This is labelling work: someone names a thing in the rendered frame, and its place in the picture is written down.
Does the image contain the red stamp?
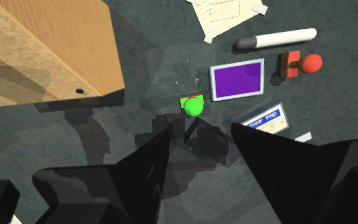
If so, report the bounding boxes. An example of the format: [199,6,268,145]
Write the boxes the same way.
[278,51,322,78]

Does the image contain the white marker with grey cap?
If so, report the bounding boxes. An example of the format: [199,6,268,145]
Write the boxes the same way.
[234,28,317,51]

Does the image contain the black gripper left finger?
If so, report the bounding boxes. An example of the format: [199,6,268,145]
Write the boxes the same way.
[32,130,170,224]

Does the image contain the white flat bar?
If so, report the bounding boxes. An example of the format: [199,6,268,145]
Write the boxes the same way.
[294,132,311,142]

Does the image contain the green and brown rubber stamp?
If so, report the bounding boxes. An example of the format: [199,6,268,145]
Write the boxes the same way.
[180,93,204,116]

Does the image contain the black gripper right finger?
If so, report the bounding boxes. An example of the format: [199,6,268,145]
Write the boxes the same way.
[230,123,358,224]

